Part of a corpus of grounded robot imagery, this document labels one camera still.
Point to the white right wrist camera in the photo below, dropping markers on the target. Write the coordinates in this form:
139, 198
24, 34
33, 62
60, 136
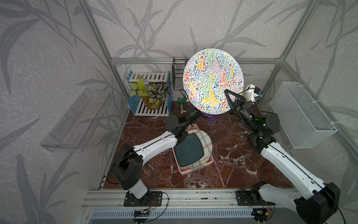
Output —
252, 93

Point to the blue white slatted crate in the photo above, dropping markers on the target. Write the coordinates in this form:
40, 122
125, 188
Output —
136, 103

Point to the white mesh wall basket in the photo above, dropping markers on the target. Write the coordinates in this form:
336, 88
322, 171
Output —
304, 122

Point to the aluminium frame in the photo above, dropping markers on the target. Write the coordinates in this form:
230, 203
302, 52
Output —
279, 62

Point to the black wire wall rack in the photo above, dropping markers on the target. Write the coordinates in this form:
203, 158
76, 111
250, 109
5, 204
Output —
178, 66

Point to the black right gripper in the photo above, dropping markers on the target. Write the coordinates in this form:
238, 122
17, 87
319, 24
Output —
240, 103

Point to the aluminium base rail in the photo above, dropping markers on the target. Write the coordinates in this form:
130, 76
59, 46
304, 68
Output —
208, 204

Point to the dark green square plate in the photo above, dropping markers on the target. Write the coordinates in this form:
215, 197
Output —
189, 151

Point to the plaid striped white plate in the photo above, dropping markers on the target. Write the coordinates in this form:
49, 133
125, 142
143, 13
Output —
207, 145

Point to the purple cloth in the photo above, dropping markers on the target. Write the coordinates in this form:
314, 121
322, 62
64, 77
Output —
211, 118

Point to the clear acrylic wall shelf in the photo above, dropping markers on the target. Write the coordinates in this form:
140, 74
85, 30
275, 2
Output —
75, 129

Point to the green toy rake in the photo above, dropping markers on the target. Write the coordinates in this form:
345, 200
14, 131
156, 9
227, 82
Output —
182, 101

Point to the potted plant in yellow pot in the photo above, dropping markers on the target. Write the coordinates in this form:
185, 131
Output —
152, 93

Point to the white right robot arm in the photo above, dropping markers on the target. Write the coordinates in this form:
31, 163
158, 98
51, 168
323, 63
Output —
314, 200

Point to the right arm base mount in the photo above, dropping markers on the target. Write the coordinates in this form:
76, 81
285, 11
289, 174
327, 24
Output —
251, 197

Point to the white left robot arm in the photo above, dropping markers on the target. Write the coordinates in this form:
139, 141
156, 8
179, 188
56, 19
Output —
127, 166

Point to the pink perforated plastic basket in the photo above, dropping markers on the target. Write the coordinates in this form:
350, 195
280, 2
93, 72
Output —
196, 152

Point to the colourful squiggle round plate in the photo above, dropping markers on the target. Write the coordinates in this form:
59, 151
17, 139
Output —
207, 74

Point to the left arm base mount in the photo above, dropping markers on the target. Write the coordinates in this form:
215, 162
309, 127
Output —
150, 199

